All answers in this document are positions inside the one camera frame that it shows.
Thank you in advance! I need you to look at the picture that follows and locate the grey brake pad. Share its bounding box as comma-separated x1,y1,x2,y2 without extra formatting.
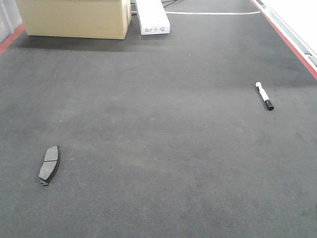
39,145,60,186

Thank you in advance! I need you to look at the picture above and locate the white long cardboard box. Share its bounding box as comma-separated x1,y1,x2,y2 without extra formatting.
135,0,170,35

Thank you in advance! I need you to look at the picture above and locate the white black marker pen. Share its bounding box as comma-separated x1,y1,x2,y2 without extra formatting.
255,82,274,111

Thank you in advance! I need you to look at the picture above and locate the tan cardboard box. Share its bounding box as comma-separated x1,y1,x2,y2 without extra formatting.
16,0,131,40

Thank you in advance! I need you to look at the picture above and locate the white conveyor side rail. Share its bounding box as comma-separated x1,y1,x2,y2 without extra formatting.
252,0,317,78

